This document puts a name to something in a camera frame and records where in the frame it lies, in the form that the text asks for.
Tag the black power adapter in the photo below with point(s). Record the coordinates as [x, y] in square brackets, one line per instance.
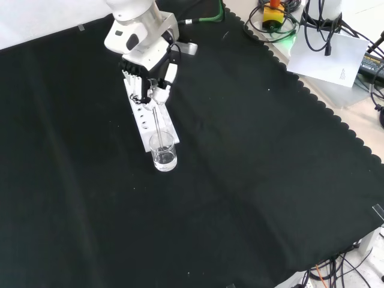
[372, 64]

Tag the black bench cloth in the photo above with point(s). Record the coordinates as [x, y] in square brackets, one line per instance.
[210, 180]

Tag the clear tape strip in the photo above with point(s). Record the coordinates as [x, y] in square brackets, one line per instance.
[81, 27]
[378, 210]

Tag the white paper sheet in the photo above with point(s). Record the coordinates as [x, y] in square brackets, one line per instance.
[330, 57]

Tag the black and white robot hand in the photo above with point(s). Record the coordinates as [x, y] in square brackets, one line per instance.
[144, 54]

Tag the clear glass rod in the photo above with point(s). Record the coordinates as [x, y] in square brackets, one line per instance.
[158, 126]

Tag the yellow stop button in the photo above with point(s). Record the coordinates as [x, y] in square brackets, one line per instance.
[273, 15]

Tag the clear glass beaker with water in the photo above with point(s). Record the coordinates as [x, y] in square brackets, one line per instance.
[164, 156]

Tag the white test tube rack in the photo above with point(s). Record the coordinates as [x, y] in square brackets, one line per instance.
[141, 120]

